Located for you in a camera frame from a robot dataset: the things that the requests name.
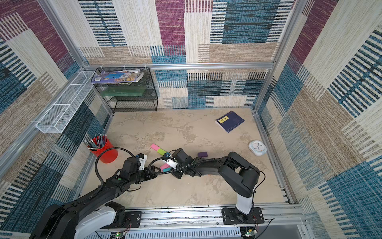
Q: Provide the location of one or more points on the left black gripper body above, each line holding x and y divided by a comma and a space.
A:
145, 175

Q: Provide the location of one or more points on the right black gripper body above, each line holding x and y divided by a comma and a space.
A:
175, 169

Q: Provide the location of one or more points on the pink block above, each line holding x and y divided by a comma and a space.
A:
155, 147
164, 167

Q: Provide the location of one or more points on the lime green block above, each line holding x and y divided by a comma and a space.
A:
161, 151

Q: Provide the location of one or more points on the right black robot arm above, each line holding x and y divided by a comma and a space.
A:
238, 173

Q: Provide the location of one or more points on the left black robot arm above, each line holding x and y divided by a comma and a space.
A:
91, 212

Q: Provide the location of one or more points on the purple block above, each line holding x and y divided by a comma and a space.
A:
202, 154

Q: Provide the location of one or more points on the red pen cup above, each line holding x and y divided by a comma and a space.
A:
104, 148

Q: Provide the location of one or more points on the dark blue notebook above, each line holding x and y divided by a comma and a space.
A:
229, 121

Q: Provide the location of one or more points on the white round clock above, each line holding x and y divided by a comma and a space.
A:
258, 147

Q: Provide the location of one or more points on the green tray in rack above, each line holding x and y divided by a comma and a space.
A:
123, 91

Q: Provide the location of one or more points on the colourful magazine on rack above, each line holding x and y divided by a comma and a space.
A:
118, 77

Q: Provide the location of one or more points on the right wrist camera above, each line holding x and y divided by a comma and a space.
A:
179, 158

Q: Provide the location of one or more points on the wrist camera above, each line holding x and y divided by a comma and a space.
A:
133, 165
179, 158

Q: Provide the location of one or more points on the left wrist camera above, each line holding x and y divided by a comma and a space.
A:
133, 165

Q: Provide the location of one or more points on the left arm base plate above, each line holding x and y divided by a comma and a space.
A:
131, 219

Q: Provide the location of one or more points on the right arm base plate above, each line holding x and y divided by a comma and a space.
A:
232, 216

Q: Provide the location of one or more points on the black wire shelf rack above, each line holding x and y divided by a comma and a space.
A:
147, 102

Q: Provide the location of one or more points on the white wire wall basket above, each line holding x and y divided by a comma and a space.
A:
58, 116

